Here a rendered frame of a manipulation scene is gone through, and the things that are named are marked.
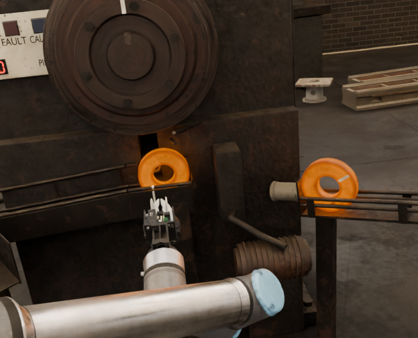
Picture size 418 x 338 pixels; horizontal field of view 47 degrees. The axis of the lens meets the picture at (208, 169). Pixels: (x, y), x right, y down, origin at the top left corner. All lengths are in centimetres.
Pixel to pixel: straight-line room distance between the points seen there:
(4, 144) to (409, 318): 158
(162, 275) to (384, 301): 129
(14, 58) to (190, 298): 97
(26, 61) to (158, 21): 46
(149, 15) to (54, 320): 80
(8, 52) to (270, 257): 97
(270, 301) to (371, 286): 130
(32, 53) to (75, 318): 98
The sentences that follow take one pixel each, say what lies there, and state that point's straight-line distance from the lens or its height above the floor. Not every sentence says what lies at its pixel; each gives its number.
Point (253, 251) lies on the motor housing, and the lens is 143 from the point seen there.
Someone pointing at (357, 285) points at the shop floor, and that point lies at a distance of 221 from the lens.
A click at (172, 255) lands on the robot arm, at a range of 105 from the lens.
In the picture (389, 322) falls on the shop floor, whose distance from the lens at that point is 204.
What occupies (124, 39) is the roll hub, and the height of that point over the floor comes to 116.
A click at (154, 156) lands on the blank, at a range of 144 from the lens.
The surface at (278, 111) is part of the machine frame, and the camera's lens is 153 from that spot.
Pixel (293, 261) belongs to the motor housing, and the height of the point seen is 49.
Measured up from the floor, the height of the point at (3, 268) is 61.
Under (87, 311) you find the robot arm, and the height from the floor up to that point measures 87.
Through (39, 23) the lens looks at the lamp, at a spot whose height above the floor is 121.
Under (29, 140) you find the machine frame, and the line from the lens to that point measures 156.
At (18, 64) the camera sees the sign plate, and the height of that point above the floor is 110.
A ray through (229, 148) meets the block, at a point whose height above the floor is 80.
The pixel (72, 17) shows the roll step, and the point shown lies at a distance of 133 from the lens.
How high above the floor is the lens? 128
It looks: 22 degrees down
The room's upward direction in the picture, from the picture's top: 6 degrees counter-clockwise
